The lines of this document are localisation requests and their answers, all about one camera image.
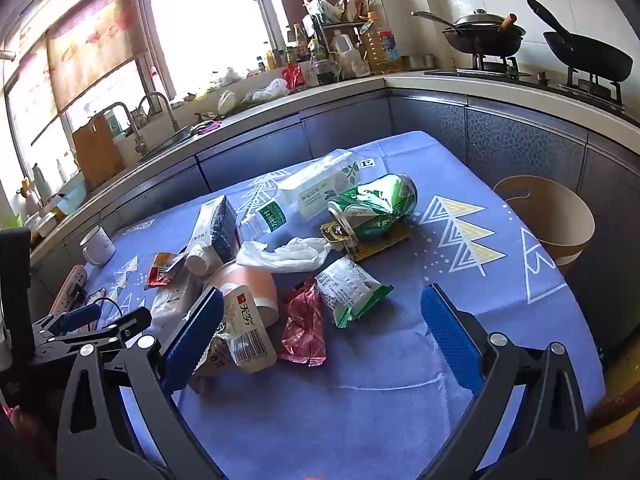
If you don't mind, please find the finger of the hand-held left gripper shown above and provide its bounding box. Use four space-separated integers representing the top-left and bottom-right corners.
32 305 103 343
35 306 152 361

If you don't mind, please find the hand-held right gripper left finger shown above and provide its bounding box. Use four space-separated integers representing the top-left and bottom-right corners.
56 286 226 480

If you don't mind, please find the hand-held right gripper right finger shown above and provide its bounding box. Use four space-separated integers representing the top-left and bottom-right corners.
420 284 590 480

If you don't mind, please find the beige wrapper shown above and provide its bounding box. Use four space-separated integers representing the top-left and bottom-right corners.
189 320 241 393

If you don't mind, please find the clear plastic wrapper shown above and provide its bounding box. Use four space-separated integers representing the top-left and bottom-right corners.
150 270 206 328

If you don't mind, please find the white packet with red label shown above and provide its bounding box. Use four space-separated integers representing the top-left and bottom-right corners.
210 287 277 375

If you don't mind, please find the red yellow sachet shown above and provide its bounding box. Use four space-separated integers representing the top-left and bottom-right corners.
146 252 186 288

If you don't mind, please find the pink paper cup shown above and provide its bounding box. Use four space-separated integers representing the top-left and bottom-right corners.
202 261 278 328

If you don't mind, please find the small white bottle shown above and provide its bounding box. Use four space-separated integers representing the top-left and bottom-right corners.
185 242 221 276

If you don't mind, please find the red wrapper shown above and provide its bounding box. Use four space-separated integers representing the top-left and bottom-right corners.
277 277 328 365

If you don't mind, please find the dark blue carton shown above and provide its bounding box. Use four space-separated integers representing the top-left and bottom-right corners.
187 195 240 261

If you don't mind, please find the yellow wrapper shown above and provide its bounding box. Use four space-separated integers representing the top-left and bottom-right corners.
320 222 413 262

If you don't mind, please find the green snack packet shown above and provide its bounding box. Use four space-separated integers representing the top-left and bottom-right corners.
315 255 395 329

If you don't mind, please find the white tissue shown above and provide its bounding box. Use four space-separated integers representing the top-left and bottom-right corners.
235 236 333 273

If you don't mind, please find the clear bottle with green label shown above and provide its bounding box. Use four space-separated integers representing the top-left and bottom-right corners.
239 187 311 246

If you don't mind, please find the beige plastic bin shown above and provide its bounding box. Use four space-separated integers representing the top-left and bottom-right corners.
492 175 596 268

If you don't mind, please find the crushed green can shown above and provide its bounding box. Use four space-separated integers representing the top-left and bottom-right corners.
327 173 418 241

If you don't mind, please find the white tissue pack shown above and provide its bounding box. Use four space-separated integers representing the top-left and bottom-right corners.
277 149 363 219

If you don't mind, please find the white mug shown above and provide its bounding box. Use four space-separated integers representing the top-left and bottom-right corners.
80 225 117 267

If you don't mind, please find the blue patterned tablecloth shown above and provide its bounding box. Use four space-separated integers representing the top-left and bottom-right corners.
30 131 608 480

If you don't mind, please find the wooden cutting board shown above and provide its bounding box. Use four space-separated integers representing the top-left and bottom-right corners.
71 114 126 192

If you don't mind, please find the steel sink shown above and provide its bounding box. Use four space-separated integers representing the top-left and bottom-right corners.
140 127 193 161

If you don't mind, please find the steel faucet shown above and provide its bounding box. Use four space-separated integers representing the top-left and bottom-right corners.
100 101 148 157
135 91 181 133

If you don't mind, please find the patterned roller blind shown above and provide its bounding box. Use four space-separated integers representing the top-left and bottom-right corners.
45 0 148 111

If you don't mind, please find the white plastic bag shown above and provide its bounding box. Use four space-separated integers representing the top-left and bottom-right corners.
242 78 291 102

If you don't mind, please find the gas stove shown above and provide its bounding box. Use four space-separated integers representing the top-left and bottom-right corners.
425 55 628 111

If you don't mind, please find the large yellow oil bottle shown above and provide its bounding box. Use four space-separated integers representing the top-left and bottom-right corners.
360 11 403 77

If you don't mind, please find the white plastic jug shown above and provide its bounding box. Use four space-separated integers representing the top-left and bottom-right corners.
330 30 362 78

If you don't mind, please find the row of condiment bottles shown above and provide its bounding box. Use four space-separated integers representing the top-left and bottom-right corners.
257 22 313 68

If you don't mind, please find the black wok with lid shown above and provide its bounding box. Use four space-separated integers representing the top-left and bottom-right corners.
411 8 527 57

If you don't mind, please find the black rack with bags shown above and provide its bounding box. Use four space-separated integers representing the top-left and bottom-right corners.
302 0 383 36

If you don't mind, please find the black cable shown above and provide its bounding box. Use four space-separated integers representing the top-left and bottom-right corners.
87 297 123 333

